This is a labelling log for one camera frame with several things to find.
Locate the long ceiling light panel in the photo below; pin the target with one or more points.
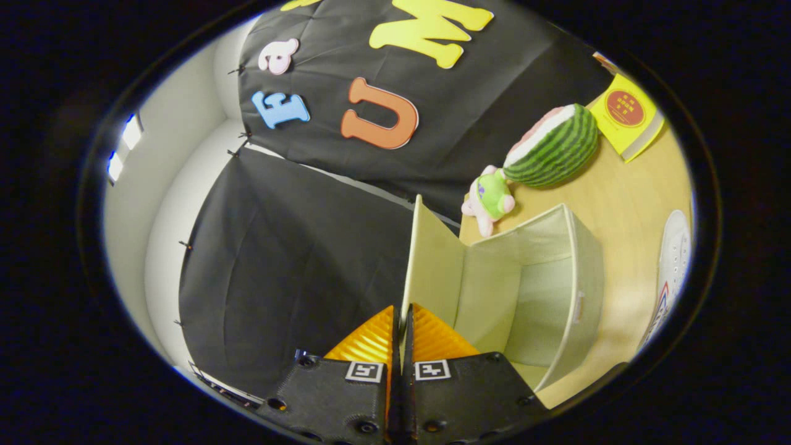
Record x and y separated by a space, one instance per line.
131 131

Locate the beige orange book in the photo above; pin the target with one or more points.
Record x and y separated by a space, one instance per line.
604 62

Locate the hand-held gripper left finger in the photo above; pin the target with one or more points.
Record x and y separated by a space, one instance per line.
334 395

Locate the yellow book with red circle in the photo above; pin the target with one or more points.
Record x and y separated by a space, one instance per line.
624 114

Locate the pink and green plush toy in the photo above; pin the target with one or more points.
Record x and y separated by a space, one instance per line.
491 198

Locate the black backdrop cloth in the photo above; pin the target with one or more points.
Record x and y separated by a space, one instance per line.
296 266

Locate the pale green fabric storage box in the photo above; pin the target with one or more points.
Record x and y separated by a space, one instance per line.
537 296

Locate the watermelon slice plush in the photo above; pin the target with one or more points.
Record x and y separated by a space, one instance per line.
556 151

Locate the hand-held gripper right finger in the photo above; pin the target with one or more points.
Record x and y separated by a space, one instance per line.
469 395

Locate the white canvas shoe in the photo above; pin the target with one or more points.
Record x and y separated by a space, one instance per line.
673 259

